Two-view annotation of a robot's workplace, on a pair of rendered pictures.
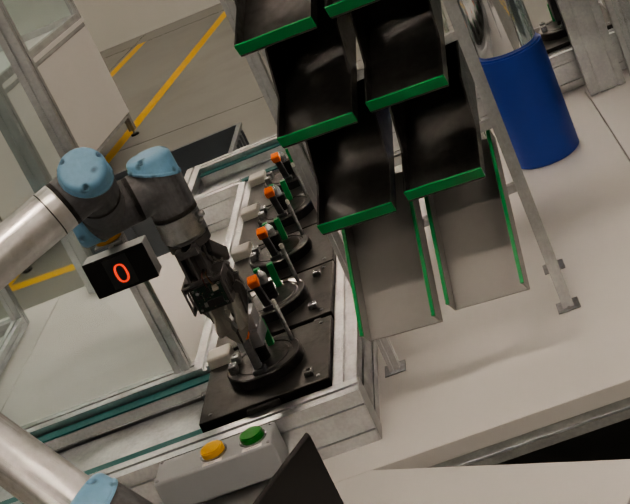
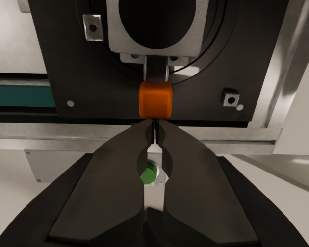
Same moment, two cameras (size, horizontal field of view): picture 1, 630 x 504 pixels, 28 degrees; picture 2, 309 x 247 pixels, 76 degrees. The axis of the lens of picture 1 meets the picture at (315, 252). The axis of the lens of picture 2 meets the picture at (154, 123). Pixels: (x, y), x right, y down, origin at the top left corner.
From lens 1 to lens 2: 214 cm
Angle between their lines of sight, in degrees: 100
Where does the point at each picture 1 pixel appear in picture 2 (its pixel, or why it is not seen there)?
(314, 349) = (255, 8)
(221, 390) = (68, 33)
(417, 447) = not seen: hidden behind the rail
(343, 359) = (282, 61)
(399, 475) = (242, 168)
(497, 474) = (296, 195)
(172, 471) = (52, 173)
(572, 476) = not seen: outside the picture
